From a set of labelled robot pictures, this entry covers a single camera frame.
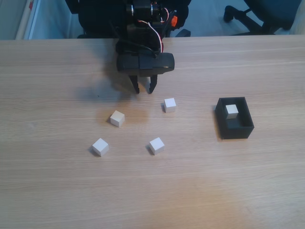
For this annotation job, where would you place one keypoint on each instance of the white cube block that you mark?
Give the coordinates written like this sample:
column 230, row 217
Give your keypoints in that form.
column 157, row 146
column 117, row 118
column 231, row 111
column 169, row 105
column 100, row 147

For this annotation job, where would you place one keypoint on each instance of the black open box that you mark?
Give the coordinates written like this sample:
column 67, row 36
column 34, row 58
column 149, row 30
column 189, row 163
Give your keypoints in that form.
column 236, row 133

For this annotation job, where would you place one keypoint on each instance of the orange clamp knob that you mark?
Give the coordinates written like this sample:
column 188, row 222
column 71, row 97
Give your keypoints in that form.
column 174, row 21

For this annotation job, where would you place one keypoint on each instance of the white board with red print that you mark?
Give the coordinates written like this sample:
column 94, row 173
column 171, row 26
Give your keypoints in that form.
column 25, row 21

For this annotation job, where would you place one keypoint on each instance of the blue office chair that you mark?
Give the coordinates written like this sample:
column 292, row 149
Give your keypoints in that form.
column 274, row 12

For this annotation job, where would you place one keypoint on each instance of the black oval camera box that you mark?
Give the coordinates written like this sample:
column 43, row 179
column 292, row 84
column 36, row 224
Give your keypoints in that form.
column 162, row 63

